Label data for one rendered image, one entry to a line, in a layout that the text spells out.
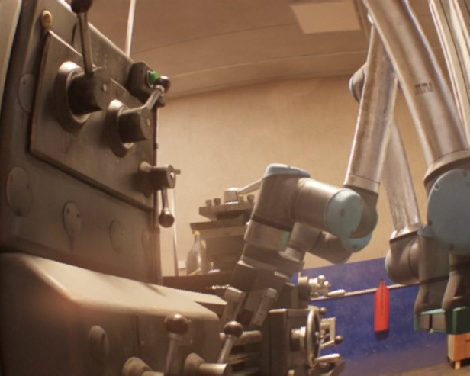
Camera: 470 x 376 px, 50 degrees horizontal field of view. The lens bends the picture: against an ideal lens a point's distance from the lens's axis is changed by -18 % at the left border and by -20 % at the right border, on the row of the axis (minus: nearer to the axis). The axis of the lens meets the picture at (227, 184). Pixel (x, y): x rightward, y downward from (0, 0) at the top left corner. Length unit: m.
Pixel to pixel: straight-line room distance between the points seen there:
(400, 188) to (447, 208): 0.82
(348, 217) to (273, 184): 0.17
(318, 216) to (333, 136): 5.08
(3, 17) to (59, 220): 0.34
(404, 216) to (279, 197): 0.70
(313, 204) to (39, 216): 0.55
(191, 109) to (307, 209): 5.62
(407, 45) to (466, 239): 0.42
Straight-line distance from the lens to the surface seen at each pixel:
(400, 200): 1.78
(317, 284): 1.85
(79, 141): 0.92
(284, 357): 1.70
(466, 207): 0.97
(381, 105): 1.27
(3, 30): 0.80
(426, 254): 1.63
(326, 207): 1.11
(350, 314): 5.87
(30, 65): 0.84
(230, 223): 1.79
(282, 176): 1.17
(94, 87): 0.86
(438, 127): 1.05
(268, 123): 6.38
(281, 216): 1.17
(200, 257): 4.87
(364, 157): 1.25
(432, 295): 1.60
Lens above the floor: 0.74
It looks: 14 degrees up
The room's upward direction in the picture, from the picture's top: 2 degrees counter-clockwise
